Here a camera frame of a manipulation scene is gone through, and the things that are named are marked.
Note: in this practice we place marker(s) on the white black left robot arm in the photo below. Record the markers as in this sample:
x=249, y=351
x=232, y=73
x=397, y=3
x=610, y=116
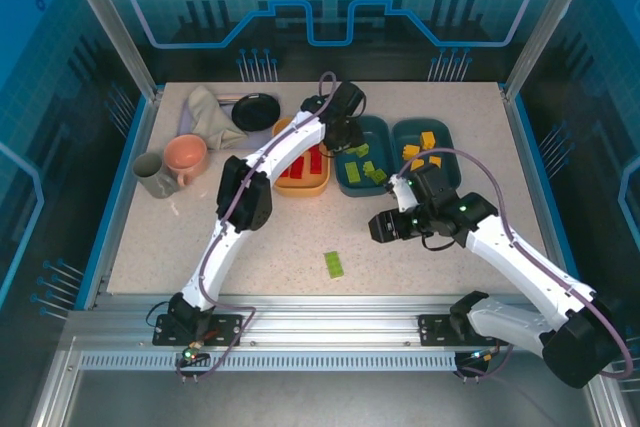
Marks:
x=290, y=147

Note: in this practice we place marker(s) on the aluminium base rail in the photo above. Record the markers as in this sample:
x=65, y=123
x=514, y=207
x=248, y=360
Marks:
x=325, y=322

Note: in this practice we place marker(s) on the pink cup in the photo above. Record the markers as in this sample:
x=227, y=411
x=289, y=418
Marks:
x=186, y=154

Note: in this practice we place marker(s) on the lavender tray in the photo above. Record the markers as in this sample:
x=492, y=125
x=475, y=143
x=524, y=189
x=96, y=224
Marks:
x=260, y=139

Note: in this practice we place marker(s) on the beige cloth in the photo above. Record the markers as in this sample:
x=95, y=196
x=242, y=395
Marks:
x=210, y=117

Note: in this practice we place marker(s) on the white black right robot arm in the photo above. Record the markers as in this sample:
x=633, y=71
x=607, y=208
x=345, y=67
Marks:
x=525, y=267

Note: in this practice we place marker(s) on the grey mug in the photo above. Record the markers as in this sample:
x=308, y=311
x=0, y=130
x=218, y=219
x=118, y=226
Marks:
x=152, y=177

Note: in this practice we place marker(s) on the teal plastic container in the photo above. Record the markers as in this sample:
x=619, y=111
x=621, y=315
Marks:
x=445, y=147
x=380, y=137

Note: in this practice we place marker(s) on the small LED circuit board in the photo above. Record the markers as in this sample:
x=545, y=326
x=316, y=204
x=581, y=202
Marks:
x=192, y=356
x=482, y=357

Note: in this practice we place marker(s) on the black plate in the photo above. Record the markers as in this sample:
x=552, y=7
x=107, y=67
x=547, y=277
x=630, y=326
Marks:
x=256, y=112

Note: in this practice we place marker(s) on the aluminium frame post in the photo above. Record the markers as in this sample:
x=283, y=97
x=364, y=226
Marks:
x=536, y=27
x=120, y=27

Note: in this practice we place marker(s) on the yellow plastic container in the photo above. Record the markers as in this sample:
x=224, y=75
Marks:
x=305, y=188

